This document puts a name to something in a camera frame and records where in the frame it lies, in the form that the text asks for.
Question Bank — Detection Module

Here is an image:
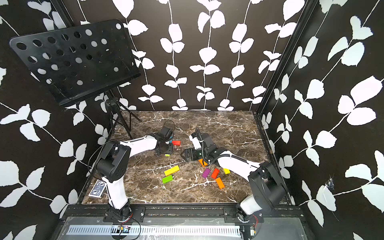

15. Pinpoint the white slotted cable duct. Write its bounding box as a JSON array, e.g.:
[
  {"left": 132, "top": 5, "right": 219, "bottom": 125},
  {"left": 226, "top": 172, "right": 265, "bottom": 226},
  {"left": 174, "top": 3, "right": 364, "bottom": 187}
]
[{"left": 65, "top": 225, "right": 241, "bottom": 237}]

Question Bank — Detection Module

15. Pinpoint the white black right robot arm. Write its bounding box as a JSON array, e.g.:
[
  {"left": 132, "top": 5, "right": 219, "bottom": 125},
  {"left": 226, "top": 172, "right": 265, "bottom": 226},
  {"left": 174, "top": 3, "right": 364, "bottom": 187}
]
[{"left": 181, "top": 147, "right": 287, "bottom": 221}]

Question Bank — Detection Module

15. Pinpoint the yellow long block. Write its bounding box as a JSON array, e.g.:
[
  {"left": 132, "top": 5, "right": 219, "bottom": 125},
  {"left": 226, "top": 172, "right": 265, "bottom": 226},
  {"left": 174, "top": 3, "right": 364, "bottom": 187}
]
[{"left": 164, "top": 165, "right": 180, "bottom": 177}]

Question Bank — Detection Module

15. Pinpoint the orange block lower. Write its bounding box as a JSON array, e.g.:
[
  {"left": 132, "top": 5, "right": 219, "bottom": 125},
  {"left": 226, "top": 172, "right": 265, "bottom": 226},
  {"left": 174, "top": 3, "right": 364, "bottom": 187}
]
[{"left": 215, "top": 178, "right": 225, "bottom": 190}]

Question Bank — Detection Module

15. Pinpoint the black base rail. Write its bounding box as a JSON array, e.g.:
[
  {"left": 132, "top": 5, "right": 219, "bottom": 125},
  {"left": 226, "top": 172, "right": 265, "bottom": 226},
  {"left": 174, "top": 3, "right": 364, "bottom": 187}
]
[{"left": 63, "top": 203, "right": 305, "bottom": 224}]

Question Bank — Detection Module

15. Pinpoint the yellow block right group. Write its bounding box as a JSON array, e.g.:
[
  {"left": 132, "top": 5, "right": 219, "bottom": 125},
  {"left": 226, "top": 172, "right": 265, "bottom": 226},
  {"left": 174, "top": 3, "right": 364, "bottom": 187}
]
[{"left": 223, "top": 169, "right": 231, "bottom": 175}]

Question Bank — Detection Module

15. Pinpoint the red block right group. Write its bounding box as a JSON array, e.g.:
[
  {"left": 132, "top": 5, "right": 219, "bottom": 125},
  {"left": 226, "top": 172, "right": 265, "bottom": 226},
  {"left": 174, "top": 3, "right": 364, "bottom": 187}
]
[{"left": 211, "top": 168, "right": 220, "bottom": 179}]

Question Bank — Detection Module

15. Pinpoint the green block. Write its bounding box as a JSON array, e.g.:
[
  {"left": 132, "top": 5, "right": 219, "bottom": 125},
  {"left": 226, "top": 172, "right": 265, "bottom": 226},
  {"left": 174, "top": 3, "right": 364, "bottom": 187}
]
[{"left": 162, "top": 175, "right": 174, "bottom": 184}]

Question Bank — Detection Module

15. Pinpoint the purple block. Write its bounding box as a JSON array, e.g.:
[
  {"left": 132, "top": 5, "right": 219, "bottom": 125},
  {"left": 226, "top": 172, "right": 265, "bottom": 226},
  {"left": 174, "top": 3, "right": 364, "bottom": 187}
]
[{"left": 202, "top": 168, "right": 211, "bottom": 179}]

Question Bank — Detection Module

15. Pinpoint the orange long block upper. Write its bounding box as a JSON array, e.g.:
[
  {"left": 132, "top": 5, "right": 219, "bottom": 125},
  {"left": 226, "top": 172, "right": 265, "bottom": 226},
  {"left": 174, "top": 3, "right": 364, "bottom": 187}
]
[{"left": 198, "top": 159, "right": 208, "bottom": 167}]

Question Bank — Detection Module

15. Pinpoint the black perforated music stand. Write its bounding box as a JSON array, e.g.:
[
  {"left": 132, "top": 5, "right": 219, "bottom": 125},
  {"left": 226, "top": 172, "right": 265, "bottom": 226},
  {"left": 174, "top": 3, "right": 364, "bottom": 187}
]
[{"left": 9, "top": 19, "right": 141, "bottom": 133}]

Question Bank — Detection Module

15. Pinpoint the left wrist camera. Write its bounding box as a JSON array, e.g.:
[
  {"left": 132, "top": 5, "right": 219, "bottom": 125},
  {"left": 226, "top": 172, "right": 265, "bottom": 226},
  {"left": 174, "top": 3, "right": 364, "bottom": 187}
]
[{"left": 159, "top": 126, "right": 174, "bottom": 141}]

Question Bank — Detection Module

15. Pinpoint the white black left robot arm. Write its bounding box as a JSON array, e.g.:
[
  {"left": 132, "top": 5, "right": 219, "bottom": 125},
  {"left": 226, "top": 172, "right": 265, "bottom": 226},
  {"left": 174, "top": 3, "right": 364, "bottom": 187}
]
[{"left": 95, "top": 133, "right": 173, "bottom": 210}]

